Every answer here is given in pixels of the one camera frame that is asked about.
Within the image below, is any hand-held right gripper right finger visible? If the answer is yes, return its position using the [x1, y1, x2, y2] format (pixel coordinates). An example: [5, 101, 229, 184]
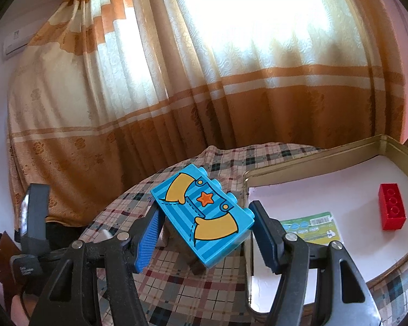
[249, 200, 383, 326]

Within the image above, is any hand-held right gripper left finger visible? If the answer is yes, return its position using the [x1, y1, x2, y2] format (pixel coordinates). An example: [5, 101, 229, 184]
[29, 206, 164, 326]

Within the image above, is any blue star-print toy block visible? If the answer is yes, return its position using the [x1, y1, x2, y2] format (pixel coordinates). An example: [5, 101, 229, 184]
[150, 164, 255, 272]

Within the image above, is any cardboard box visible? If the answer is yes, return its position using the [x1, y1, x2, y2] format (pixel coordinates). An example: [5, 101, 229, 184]
[243, 135, 408, 315]

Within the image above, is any green and white paper label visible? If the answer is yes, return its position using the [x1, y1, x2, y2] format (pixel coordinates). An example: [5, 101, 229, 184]
[279, 211, 344, 245]

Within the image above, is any brown wooden furniture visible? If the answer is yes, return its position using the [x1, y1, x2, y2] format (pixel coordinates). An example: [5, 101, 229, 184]
[0, 231, 19, 281]

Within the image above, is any plaid tablecloth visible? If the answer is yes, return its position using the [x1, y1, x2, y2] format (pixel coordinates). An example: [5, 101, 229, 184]
[78, 143, 408, 326]

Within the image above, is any red toy brick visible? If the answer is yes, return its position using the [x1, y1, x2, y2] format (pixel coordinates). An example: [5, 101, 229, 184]
[378, 183, 407, 231]

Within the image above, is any orange and cream curtain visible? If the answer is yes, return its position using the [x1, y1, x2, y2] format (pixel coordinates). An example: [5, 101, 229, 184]
[7, 0, 407, 231]

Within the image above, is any white air conditioner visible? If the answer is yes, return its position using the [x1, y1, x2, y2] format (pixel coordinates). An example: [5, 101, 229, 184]
[3, 27, 35, 58]

